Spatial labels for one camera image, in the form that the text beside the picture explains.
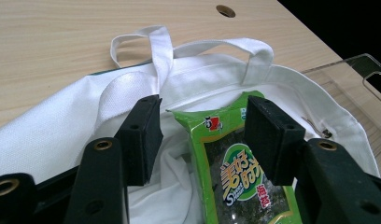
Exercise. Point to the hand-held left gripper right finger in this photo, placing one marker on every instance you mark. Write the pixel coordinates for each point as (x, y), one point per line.
(282, 146)

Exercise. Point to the clear acrylic tray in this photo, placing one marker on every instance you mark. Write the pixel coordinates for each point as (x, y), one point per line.
(353, 87)

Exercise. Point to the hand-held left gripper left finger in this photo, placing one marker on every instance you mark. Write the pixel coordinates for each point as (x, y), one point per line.
(123, 149)

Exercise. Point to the white canvas tote bag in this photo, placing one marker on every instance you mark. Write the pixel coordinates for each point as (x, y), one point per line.
(54, 124)

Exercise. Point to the green seaweed snack packet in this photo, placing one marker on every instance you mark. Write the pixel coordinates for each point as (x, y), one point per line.
(224, 174)

